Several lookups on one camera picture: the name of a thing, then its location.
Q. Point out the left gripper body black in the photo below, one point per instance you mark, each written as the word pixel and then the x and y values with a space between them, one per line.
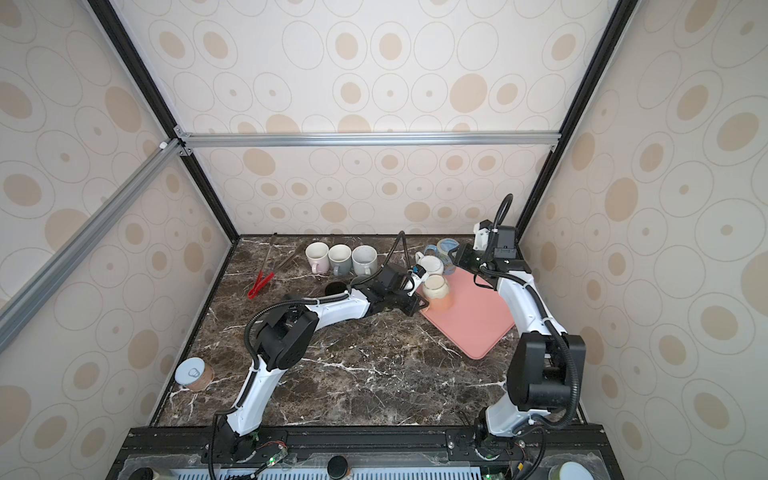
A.
pixel 400 302

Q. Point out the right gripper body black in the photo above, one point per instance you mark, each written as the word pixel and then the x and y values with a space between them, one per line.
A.
pixel 471 257

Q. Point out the speckled cream mug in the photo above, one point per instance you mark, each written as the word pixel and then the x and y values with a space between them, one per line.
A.
pixel 365 260

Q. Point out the cream and salmon mug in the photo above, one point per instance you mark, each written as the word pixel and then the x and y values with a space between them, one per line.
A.
pixel 436 290

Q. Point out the black mug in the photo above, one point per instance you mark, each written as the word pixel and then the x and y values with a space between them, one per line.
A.
pixel 335 288

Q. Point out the white ribbed mug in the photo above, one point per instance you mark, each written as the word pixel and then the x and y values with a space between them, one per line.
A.
pixel 430 264

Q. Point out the light grey mug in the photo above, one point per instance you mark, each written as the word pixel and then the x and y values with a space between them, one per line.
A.
pixel 340 258

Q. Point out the blue butterfly mug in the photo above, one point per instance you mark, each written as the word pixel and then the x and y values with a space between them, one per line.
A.
pixel 441 250

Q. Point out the pale pink mug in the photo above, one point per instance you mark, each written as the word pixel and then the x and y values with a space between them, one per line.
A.
pixel 317 254

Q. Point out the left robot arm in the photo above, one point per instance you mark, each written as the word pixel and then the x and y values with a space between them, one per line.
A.
pixel 278 336

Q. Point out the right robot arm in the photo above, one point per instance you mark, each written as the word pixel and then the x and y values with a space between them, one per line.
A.
pixel 544 378

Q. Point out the pink plastic tray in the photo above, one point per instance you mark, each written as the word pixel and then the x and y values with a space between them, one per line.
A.
pixel 478 319

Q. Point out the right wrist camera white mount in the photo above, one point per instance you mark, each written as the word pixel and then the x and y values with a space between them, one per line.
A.
pixel 481 232

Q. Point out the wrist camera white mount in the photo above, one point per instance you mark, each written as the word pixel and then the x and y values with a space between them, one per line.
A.
pixel 481 232
pixel 417 275

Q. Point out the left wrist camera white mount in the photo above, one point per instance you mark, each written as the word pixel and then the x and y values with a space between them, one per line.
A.
pixel 417 275

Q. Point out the red handled tongs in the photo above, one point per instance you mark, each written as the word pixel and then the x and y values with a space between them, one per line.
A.
pixel 268 271

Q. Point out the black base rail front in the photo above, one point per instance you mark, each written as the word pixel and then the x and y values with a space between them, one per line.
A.
pixel 366 452

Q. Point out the horizontal aluminium rail back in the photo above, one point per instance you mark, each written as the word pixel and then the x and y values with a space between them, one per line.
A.
pixel 371 139

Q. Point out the diagonal aluminium rail left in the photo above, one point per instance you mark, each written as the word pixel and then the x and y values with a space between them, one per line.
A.
pixel 26 303

